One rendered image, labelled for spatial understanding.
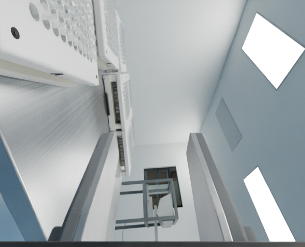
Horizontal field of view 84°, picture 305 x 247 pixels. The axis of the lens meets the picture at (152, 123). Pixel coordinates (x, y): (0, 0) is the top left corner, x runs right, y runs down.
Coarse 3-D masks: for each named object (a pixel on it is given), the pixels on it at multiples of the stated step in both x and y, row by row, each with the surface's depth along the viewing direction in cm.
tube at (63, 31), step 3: (60, 24) 17; (63, 24) 18; (60, 27) 17; (63, 27) 18; (66, 27) 18; (54, 30) 18; (57, 30) 18; (60, 30) 18; (63, 30) 18; (66, 30) 19; (54, 33) 18; (57, 33) 18; (60, 33) 18; (63, 33) 18; (66, 33) 19
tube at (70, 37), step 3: (69, 30) 19; (69, 33) 19; (72, 33) 20; (63, 36) 19; (66, 36) 19; (69, 36) 19; (72, 36) 20; (63, 39) 20; (66, 39) 20; (69, 39) 20; (72, 39) 20
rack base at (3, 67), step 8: (0, 64) 16; (8, 64) 17; (16, 64) 18; (0, 72) 17; (8, 72) 18; (16, 72) 18; (24, 72) 19; (32, 72) 21; (40, 72) 22; (32, 80) 24; (40, 80) 24; (48, 80) 25; (56, 80) 27; (64, 80) 29
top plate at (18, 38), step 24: (0, 0) 11; (24, 0) 13; (0, 24) 11; (24, 24) 13; (0, 48) 11; (24, 48) 13; (48, 48) 16; (72, 48) 22; (48, 72) 19; (72, 72) 22; (96, 72) 33
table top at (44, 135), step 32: (0, 96) 19; (32, 96) 25; (64, 96) 35; (96, 96) 58; (0, 128) 19; (32, 128) 24; (64, 128) 34; (96, 128) 56; (0, 160) 20; (32, 160) 24; (64, 160) 33; (0, 192) 22; (32, 192) 23; (64, 192) 32; (32, 224) 25
